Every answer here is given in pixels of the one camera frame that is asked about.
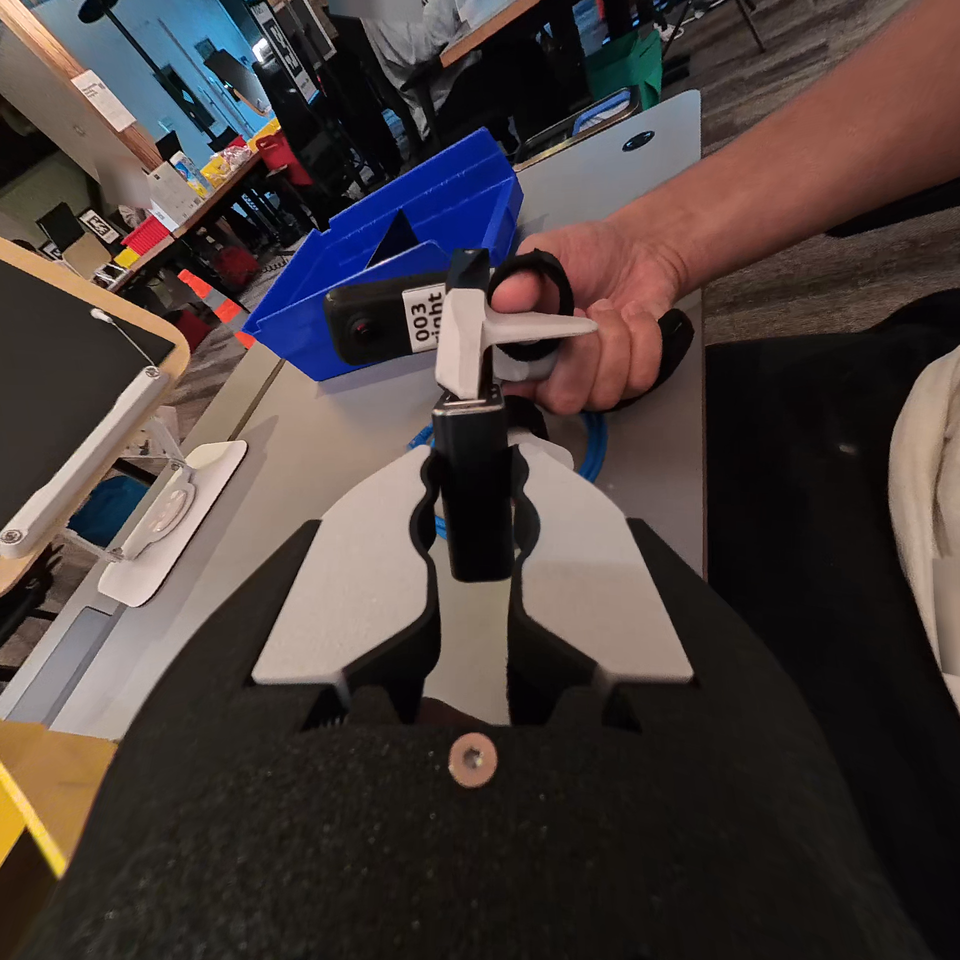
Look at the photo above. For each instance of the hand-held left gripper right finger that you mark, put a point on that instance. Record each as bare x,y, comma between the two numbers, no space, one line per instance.
607,585

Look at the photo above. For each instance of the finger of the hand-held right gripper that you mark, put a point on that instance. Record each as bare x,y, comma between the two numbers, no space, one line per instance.
465,345

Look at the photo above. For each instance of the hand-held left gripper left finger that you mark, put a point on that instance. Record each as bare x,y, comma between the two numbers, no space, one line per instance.
352,585

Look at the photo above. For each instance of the blue plastic bin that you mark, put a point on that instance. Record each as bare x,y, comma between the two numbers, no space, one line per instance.
337,255

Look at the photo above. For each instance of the black ethernet port adapter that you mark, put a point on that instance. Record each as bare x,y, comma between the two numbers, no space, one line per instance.
476,510

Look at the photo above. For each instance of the yellow plastic bin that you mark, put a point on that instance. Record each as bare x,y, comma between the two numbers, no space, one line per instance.
30,817

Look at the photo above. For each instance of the person's right forearm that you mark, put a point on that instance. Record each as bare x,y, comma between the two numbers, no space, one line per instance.
810,150

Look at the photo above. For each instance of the person's right hand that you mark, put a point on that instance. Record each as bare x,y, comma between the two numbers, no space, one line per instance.
630,300

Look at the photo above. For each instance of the black bin divider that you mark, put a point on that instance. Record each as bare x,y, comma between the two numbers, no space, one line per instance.
394,244

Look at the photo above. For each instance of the orange traffic cone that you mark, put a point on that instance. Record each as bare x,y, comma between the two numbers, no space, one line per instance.
214,292

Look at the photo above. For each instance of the red plastic bin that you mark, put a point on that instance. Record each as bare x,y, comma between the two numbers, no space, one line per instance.
289,161

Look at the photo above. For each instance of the person's black garment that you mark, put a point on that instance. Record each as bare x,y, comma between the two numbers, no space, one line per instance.
810,487

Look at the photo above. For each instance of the white cardboard box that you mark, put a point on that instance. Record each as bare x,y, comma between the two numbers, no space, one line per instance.
172,199

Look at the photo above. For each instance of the printed marker sign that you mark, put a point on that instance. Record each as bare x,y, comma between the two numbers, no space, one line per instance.
289,45

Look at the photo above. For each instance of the green bag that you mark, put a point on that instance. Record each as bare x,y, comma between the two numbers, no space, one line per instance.
626,75

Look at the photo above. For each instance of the person's cream garment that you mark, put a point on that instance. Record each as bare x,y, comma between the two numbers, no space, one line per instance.
930,487

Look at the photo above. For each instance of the black panel with wooden frame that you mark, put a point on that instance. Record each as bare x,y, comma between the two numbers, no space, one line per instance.
60,360

